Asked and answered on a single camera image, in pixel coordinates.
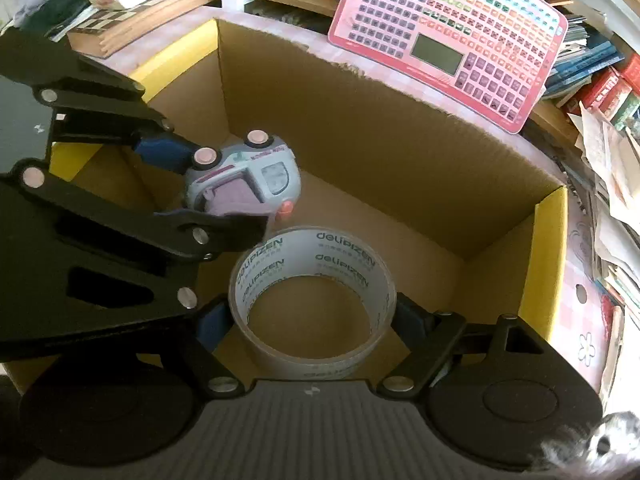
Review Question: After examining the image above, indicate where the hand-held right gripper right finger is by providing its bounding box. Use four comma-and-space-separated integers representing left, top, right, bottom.
377, 294, 563, 398

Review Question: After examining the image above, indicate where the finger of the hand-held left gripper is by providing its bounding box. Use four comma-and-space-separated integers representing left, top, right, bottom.
0, 157, 269, 361
0, 29, 224, 175

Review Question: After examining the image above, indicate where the pink toy learning tablet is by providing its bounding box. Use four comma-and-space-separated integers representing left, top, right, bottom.
327, 0, 570, 136

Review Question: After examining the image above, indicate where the white and pink toy car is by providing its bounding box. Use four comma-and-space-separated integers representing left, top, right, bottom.
184, 129, 303, 222

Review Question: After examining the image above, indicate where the red box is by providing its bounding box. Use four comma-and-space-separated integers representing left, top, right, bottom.
575, 54, 640, 126

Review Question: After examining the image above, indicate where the pink checked tablecloth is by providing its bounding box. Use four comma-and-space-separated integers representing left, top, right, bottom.
102, 4, 628, 413

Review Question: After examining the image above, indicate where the row of upright books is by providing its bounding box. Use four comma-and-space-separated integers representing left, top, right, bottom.
542, 12, 626, 101

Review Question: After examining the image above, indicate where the person's fluffy clothing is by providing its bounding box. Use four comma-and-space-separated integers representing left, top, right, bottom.
540, 409, 640, 480

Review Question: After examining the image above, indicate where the stack of papers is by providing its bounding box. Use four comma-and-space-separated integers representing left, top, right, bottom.
567, 95, 640, 411

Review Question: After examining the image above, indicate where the wooden chessboard box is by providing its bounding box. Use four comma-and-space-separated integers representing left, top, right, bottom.
66, 0, 222, 59

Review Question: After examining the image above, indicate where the clear packing tape roll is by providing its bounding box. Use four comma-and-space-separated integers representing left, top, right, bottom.
228, 227, 398, 382

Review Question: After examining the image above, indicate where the yellow cardboard box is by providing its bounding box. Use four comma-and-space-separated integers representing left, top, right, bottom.
10, 16, 571, 396

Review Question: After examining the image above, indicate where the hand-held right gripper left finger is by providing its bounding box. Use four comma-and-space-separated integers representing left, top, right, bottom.
187, 296, 251, 401

